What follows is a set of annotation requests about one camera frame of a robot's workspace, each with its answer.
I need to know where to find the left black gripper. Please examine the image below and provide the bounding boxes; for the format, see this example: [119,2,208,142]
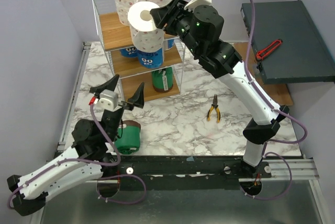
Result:
[92,75,144,143]

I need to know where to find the white wire wooden shelf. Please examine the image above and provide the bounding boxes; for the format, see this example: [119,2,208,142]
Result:
[92,0,185,102]

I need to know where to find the plain white bottom paper roll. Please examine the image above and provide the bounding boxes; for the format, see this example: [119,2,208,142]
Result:
[128,1,164,53]

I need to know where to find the blue-bottom paper roll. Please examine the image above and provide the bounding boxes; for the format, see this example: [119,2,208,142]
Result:
[137,48,164,69]

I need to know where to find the brown paper roll green base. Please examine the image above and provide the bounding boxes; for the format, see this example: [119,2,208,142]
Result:
[151,67,173,93]

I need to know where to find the blue cartoon-face paper roll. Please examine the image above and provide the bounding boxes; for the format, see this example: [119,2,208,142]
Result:
[120,46,138,58]

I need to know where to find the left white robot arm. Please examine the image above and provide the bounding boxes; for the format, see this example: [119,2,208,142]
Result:
[7,74,144,216]

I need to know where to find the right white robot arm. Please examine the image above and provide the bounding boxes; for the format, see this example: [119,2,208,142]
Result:
[150,0,288,178]

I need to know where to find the red black utility knife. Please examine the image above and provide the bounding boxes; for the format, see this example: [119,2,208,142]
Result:
[255,39,283,61]

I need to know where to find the wooden board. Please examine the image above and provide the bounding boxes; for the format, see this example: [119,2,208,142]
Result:
[248,50,294,106]

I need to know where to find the dark grey flat metal box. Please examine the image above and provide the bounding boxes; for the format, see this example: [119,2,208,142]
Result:
[252,0,334,84]

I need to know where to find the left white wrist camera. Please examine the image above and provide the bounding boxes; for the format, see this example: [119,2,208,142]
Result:
[89,89,118,111]

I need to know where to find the black metal base rail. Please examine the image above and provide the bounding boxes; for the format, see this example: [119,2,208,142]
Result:
[53,153,273,192]

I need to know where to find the aluminium frame rail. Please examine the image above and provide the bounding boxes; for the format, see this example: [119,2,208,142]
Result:
[41,41,92,183]

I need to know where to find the yellow handled pliers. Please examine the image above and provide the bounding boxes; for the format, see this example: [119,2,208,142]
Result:
[206,94,221,123]

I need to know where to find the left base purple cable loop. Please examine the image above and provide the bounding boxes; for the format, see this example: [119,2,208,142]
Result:
[96,174,148,205]

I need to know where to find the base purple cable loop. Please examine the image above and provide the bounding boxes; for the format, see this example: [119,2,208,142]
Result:
[238,152,293,201]
[96,174,148,205]

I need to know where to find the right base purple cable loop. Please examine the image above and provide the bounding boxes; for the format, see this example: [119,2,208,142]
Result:
[238,152,293,201]

